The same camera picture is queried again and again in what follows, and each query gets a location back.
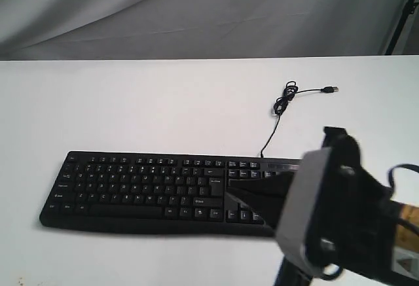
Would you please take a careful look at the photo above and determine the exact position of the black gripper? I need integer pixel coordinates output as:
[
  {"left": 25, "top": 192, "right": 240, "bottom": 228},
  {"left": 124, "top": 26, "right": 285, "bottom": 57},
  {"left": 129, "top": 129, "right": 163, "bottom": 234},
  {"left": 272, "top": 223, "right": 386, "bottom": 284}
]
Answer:
[{"left": 227, "top": 127, "right": 390, "bottom": 279}]

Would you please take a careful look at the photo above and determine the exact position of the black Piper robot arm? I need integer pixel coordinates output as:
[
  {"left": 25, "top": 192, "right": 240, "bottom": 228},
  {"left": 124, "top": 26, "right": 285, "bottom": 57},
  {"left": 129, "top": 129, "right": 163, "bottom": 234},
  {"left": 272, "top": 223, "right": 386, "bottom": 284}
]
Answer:
[{"left": 227, "top": 127, "right": 418, "bottom": 285}]

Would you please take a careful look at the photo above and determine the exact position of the black Acer keyboard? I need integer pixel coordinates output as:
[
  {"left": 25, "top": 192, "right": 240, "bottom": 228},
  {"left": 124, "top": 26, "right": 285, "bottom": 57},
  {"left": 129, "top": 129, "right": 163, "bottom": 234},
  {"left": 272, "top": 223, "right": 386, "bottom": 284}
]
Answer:
[{"left": 39, "top": 151, "right": 299, "bottom": 237}]

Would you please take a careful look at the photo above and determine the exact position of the black tripod stand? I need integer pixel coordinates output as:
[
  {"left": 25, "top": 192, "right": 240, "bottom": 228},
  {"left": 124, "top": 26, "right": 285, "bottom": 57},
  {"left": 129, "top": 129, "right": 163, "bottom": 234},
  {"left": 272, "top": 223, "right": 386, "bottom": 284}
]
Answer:
[{"left": 384, "top": 0, "right": 418, "bottom": 56}]

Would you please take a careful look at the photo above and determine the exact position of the grey backdrop cloth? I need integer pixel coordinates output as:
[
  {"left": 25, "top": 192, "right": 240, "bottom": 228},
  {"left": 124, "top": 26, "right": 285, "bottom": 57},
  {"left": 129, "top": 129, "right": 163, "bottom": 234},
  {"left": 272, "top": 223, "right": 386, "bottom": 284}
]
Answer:
[{"left": 1, "top": 0, "right": 407, "bottom": 60}]

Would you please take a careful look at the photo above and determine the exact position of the black USB cable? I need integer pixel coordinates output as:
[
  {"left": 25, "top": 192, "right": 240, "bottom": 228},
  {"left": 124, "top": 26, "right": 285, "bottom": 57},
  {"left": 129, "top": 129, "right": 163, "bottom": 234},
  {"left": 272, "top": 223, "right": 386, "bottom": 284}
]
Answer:
[{"left": 260, "top": 80, "right": 340, "bottom": 159}]

